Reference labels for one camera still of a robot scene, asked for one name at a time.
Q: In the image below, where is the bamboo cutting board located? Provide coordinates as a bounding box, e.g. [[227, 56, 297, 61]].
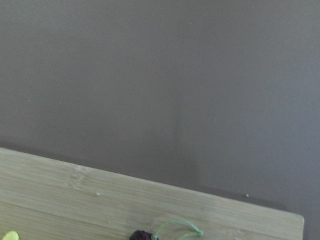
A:
[[0, 149, 305, 240]]

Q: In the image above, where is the dark red cherry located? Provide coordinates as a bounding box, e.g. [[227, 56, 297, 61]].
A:
[[129, 219, 205, 240]]

